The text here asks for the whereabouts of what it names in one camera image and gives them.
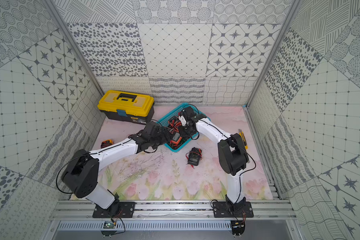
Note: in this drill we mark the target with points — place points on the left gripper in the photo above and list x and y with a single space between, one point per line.
170 137

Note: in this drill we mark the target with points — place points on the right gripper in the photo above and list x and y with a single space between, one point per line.
183 135

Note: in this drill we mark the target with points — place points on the orange multimeter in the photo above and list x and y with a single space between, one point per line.
176 140

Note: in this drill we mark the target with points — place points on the red multimeter with grey screen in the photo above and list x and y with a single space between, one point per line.
174 122

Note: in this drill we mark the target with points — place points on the small black multimeter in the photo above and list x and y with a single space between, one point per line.
194 156

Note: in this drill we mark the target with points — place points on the small yellow multimeter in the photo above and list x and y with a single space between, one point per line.
106 143

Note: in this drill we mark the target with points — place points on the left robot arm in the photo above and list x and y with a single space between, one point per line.
81 173

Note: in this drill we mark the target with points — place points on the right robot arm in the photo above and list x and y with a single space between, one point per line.
233 156

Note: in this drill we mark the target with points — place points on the teal plastic basket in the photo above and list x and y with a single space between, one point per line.
189 111

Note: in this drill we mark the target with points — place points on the yellow black toolbox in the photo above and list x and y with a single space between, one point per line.
127 107

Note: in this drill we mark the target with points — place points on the yellow utility knife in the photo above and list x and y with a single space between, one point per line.
243 138

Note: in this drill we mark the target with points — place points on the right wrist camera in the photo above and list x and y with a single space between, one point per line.
183 120

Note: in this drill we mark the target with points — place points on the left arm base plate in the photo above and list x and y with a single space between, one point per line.
119 209

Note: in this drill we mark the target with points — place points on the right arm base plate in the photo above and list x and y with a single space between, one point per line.
225 210

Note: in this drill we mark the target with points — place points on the aluminium rail frame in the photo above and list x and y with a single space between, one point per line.
175 210

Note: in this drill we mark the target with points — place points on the white cable duct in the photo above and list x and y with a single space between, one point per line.
145 225

